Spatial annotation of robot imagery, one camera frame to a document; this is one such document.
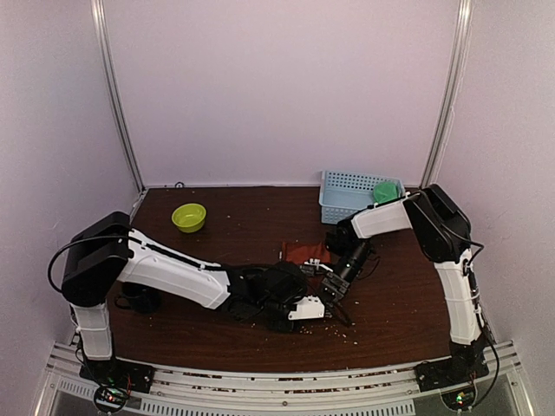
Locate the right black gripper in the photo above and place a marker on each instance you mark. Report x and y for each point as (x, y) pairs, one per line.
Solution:
(333, 284)

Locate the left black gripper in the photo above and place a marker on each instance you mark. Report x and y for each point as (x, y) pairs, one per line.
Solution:
(281, 327)

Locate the brown towel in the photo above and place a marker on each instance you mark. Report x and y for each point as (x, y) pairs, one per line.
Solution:
(299, 253)

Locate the green towel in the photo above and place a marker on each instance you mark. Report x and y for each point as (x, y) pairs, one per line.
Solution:
(385, 192)

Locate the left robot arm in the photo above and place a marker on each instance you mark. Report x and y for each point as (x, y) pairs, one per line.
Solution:
(112, 251)

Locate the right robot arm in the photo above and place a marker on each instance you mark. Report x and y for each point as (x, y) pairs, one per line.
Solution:
(443, 232)

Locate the light blue plastic basket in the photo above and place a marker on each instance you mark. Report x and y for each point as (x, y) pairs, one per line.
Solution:
(344, 193)

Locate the green plastic bowl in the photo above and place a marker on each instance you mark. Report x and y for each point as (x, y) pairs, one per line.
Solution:
(189, 218)

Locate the dark blue mug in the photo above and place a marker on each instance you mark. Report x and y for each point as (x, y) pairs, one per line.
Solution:
(138, 298)

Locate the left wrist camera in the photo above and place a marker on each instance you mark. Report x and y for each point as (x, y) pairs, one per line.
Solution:
(307, 308)

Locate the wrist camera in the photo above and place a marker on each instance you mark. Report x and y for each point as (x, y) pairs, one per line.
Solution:
(314, 267)
(307, 308)

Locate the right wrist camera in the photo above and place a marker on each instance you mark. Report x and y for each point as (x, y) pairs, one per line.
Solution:
(314, 267)

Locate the aluminium front rail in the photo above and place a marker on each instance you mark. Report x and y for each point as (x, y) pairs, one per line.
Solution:
(390, 390)

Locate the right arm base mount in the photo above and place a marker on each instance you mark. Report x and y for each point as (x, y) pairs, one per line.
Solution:
(431, 375)

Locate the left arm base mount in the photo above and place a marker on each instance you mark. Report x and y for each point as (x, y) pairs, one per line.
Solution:
(122, 374)

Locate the right aluminium frame post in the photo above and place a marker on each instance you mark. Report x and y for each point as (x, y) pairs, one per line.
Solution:
(454, 80)

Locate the aluminium frame post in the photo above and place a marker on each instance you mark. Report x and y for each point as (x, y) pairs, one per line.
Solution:
(454, 80)
(101, 30)

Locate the left aluminium frame post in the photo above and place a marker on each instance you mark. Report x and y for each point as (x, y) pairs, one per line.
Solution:
(101, 30)

